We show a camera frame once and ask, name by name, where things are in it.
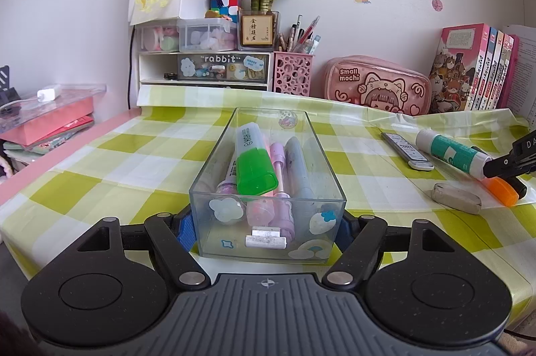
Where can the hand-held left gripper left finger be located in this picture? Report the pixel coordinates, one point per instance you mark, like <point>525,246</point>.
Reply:
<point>186,232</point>

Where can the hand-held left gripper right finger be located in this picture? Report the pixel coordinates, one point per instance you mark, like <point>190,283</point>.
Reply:
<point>344,230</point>

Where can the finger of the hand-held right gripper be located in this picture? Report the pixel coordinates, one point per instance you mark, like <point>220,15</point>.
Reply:
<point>506,166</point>

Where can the orange highlighter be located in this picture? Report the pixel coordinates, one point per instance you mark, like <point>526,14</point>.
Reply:
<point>502,192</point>

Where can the clear plastic organizer box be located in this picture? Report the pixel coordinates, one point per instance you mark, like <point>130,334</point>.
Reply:
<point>322,180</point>

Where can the light blue marker pen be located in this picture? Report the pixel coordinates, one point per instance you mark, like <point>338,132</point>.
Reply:
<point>295,163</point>

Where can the green highlighter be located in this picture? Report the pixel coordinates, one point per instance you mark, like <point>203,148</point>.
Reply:
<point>255,172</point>

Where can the black pen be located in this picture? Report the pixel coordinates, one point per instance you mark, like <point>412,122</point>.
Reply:
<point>520,188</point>

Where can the teal and white glue stick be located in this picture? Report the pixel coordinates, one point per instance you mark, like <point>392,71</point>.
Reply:
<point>452,151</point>

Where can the grey eraser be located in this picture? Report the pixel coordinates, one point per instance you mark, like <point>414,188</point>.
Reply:
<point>456,199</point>

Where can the purple barcode pen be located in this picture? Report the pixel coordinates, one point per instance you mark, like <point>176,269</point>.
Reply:
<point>228,188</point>

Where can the open white book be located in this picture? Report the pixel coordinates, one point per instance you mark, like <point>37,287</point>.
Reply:
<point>525,79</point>

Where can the pink cartoon cover book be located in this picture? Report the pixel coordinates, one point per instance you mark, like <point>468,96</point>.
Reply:
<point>485,75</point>
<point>497,71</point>
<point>452,67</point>
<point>508,71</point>

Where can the green checked tablecloth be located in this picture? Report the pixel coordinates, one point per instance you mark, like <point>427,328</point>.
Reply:
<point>125,172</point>

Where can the purple pen with clear barrel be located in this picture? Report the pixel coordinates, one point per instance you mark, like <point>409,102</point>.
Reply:
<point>277,159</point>

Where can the pink cartoon pencil case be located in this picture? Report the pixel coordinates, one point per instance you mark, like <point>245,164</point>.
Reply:
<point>377,82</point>

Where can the pink perforated pen holder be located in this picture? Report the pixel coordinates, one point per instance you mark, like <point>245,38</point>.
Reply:
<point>293,73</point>

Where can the white drawer organizer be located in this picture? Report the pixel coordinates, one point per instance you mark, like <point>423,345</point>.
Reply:
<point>155,69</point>

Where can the stack of notebooks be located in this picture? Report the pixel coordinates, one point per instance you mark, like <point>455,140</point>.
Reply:
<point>42,144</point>

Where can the clear storage box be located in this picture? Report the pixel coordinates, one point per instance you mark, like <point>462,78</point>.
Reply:
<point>205,38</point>
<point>161,40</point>

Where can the white charger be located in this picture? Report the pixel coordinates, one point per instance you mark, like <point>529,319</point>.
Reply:
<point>49,93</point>

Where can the bunch of pens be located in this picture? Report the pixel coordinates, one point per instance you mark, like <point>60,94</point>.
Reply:
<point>303,35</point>

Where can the bamboo plant in glass pot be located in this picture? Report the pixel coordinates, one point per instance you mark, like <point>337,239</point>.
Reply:
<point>255,31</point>

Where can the colourful puzzle cube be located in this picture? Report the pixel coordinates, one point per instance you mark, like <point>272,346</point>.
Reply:
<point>226,7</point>

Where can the white box with yellow drawing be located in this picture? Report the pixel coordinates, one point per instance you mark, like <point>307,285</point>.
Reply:
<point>188,0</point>

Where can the round wall sticker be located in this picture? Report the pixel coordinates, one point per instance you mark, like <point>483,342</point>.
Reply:
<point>437,4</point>

